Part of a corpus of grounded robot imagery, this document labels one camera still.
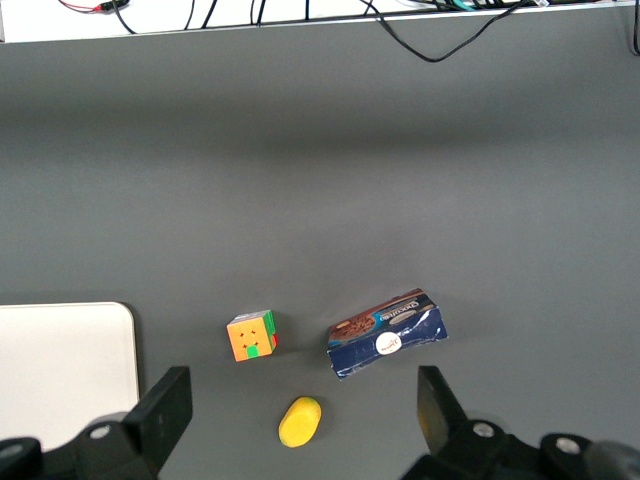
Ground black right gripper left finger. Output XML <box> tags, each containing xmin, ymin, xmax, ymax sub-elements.
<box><xmin>74</xmin><ymin>366</ymin><xmax>194</xmax><ymax>480</ymax></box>

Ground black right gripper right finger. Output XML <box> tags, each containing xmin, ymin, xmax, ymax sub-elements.
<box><xmin>399</xmin><ymin>365</ymin><xmax>541</xmax><ymax>480</ymax></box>

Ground blue chocolate cookie box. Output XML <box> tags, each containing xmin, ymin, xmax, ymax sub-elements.
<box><xmin>327</xmin><ymin>287</ymin><xmax>449</xmax><ymax>382</ymax></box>

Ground white rectangular tray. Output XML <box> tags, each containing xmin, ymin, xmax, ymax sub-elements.
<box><xmin>0</xmin><ymin>301</ymin><xmax>141</xmax><ymax>453</ymax></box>

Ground colourful puzzle cube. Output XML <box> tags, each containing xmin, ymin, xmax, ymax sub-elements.
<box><xmin>226</xmin><ymin>309</ymin><xmax>280</xmax><ymax>363</ymax></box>

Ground yellow lemon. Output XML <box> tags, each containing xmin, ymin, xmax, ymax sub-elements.
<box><xmin>277</xmin><ymin>396</ymin><xmax>323</xmax><ymax>449</ymax></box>

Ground black looped cable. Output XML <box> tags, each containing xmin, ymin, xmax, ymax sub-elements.
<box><xmin>360</xmin><ymin>0</ymin><xmax>532</xmax><ymax>64</ymax></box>

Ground red thin cable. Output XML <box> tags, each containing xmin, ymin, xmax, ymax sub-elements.
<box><xmin>57</xmin><ymin>0</ymin><xmax>114</xmax><ymax>14</ymax></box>

